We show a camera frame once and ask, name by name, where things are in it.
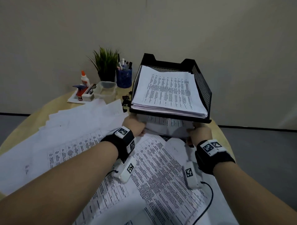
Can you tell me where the black right camera cable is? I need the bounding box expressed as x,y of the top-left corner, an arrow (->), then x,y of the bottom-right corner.
191,181 -> 214,225

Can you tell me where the green potted plant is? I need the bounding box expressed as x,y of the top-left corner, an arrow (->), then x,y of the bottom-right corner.
88,47 -> 119,82

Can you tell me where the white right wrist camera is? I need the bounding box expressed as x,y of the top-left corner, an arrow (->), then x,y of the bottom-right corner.
182,161 -> 204,190

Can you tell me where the person's right hand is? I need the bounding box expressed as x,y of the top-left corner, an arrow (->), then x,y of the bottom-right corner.
187,123 -> 213,148

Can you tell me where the black mesh paper tray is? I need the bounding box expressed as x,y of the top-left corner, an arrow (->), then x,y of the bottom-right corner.
129,53 -> 213,149

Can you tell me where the round wooden table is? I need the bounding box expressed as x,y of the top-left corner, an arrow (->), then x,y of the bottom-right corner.
0,84 -> 236,202

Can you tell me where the pile of printed papers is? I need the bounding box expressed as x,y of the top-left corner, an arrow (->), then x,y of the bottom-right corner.
0,99 -> 239,225

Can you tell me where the white glue bottle orange cap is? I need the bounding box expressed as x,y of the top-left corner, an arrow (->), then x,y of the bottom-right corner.
80,70 -> 91,87

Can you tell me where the person's left hand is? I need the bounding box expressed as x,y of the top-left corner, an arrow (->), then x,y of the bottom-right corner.
122,115 -> 147,138

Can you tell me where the person's left forearm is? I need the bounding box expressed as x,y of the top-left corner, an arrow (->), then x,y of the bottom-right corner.
0,141 -> 119,225

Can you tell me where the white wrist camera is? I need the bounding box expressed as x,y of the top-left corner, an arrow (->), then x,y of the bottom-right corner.
112,156 -> 137,184
182,161 -> 204,190

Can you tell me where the person's right forearm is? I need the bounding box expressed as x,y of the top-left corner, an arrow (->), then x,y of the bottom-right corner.
213,162 -> 297,225

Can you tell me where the heap of black binder clips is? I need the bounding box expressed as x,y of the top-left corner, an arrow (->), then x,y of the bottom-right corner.
122,91 -> 133,114

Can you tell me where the white tray with stapler items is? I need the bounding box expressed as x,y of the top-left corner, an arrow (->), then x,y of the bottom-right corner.
67,89 -> 96,104

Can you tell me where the black wrist band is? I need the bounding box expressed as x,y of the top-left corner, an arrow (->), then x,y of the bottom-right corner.
195,139 -> 236,176
101,126 -> 136,164

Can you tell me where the black right wrist band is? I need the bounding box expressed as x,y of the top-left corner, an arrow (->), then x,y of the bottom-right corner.
195,139 -> 236,176

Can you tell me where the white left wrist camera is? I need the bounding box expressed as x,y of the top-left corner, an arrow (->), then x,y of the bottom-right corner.
112,156 -> 137,184

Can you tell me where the paper stack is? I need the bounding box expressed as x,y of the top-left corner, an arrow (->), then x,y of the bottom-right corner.
131,65 -> 209,119
145,116 -> 194,139

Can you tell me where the red stapler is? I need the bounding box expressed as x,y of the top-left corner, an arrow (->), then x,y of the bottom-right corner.
76,87 -> 88,101

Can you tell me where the bunch of marker pens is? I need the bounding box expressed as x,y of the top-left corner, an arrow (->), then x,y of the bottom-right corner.
117,53 -> 133,71

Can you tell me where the blue mesh pen holder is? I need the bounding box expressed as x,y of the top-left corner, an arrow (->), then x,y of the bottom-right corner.
116,68 -> 133,88

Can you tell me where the black left wrist band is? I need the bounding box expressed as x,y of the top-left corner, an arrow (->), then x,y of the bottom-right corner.
101,126 -> 136,164

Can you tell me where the white box black label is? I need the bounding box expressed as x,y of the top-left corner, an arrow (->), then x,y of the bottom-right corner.
81,84 -> 97,102

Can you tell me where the clear plastic box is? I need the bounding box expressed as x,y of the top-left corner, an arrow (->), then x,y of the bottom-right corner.
94,81 -> 118,105

